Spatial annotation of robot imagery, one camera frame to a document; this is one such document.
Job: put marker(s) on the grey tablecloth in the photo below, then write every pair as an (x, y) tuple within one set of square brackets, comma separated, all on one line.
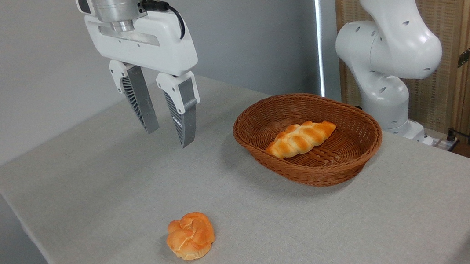
[(134, 183)]

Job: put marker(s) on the long braided bread loaf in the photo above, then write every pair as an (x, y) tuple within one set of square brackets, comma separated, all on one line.
[(300, 138)]

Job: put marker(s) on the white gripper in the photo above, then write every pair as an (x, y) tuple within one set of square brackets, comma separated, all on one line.
[(163, 47)]

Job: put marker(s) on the silver wrist flange adapter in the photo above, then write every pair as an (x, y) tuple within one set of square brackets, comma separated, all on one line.
[(121, 3)]

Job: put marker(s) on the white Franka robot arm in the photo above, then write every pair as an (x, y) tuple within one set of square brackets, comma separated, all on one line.
[(402, 42)]

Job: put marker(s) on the round knotted bread roll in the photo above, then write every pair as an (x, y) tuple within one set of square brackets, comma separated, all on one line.
[(190, 236)]

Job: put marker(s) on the brown wicker basket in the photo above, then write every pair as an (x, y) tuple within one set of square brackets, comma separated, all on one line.
[(345, 163)]

